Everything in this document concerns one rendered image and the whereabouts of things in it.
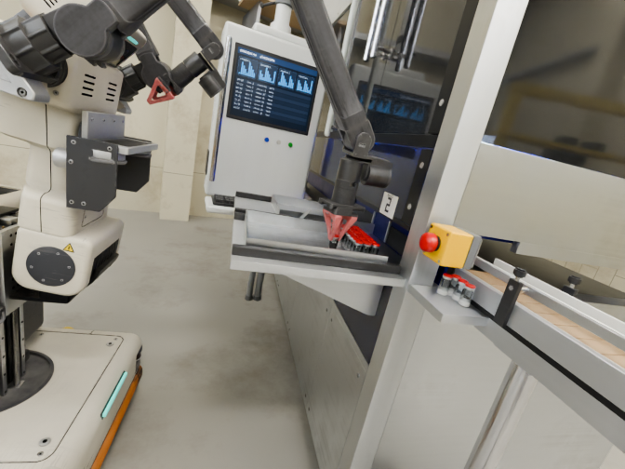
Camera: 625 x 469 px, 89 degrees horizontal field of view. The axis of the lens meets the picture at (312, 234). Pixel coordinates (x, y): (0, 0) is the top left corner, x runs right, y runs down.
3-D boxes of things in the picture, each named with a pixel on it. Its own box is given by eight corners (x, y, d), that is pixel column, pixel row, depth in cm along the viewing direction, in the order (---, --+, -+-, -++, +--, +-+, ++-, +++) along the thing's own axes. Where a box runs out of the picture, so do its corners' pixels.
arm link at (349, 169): (338, 153, 78) (346, 154, 73) (364, 158, 80) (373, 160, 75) (332, 180, 80) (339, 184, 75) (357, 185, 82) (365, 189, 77)
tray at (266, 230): (351, 236, 103) (353, 226, 102) (384, 270, 79) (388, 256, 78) (244, 221, 94) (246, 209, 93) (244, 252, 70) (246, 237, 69)
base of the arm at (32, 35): (20, 38, 60) (-33, 17, 49) (59, 20, 60) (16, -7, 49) (53, 84, 63) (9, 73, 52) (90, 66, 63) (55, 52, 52)
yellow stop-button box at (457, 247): (448, 257, 72) (459, 226, 70) (470, 270, 65) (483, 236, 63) (419, 253, 70) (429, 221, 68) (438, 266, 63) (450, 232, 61)
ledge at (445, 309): (458, 296, 77) (460, 288, 77) (498, 328, 65) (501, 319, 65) (406, 291, 74) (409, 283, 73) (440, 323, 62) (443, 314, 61)
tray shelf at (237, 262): (344, 216, 143) (345, 212, 142) (432, 290, 78) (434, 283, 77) (234, 198, 130) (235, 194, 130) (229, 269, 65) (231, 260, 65)
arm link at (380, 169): (346, 127, 78) (359, 130, 70) (388, 138, 81) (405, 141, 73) (335, 176, 82) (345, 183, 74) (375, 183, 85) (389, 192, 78)
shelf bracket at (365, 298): (370, 310, 90) (382, 267, 86) (375, 315, 87) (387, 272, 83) (247, 300, 81) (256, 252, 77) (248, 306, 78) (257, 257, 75)
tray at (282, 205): (349, 215, 137) (351, 207, 137) (372, 234, 113) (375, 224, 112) (271, 202, 129) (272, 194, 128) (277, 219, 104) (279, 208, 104)
